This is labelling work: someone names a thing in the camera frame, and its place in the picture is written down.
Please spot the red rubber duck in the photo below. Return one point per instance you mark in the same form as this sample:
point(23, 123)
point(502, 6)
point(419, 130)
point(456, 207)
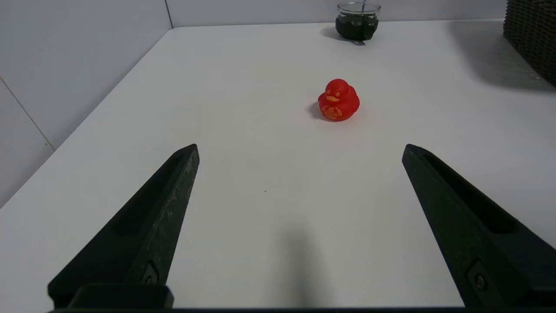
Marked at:
point(339, 101)

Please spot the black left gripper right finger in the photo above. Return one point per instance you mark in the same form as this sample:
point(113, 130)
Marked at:
point(473, 234)

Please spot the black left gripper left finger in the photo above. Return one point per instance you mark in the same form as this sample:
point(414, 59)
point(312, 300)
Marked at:
point(143, 230)

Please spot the dark brown wicker basket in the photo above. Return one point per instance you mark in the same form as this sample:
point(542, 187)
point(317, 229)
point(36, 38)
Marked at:
point(532, 37)

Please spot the glass jar with dark contents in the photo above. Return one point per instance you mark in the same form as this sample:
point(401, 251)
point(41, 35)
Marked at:
point(357, 22)

